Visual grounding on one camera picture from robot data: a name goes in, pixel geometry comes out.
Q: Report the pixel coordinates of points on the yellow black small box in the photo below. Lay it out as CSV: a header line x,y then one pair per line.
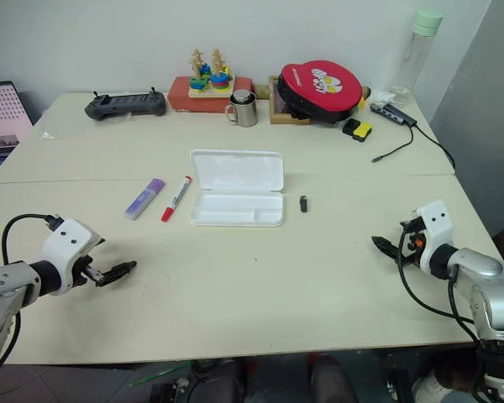
x,y
359,130

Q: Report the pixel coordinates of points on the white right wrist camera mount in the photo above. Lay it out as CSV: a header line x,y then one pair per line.
x,y
434,228

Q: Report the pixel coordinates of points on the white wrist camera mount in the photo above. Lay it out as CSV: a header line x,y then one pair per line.
x,y
434,228
65,243

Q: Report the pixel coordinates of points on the wooden colourful stacking toy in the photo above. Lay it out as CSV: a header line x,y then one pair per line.
x,y
210,80

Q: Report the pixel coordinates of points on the red and black round pad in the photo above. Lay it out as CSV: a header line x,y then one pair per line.
x,y
319,90

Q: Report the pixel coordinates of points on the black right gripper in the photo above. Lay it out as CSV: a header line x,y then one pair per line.
x,y
412,247

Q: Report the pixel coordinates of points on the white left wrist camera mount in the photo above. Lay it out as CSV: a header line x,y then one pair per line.
x,y
65,243

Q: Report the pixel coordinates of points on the crumpled white tissue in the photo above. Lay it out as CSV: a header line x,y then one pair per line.
x,y
382,97

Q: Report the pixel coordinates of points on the red capped white marker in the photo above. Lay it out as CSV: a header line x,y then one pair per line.
x,y
175,199

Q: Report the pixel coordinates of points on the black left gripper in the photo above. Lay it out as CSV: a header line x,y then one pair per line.
x,y
84,265

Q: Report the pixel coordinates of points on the laptop with pink screen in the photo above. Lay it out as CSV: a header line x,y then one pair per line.
x,y
0,117

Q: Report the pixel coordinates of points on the dark grey handheld controller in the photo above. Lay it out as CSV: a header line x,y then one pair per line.
x,y
126,103

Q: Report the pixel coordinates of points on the green thin stick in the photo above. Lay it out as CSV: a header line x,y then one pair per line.
x,y
159,373

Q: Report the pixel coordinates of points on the wooden tray box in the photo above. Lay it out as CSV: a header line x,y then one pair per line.
x,y
279,115

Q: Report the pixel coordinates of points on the red cardboard box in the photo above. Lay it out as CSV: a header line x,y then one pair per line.
x,y
178,94

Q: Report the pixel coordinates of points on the clear plastic wrapper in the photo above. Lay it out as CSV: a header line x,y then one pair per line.
x,y
50,133

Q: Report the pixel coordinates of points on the clear bottle with green lid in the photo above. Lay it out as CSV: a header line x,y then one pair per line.
x,y
416,63

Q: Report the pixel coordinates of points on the white shoe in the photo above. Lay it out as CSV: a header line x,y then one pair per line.
x,y
434,384

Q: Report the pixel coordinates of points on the white plastic case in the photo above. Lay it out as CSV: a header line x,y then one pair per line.
x,y
239,184

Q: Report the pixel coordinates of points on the purple highlighter pen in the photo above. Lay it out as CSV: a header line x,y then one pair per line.
x,y
145,198

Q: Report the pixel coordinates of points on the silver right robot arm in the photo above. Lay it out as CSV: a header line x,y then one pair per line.
x,y
487,289

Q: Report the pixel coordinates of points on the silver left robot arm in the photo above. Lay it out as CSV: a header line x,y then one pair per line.
x,y
8,289

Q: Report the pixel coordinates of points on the dark rounded shape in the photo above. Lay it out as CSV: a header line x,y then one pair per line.
x,y
218,382
329,380

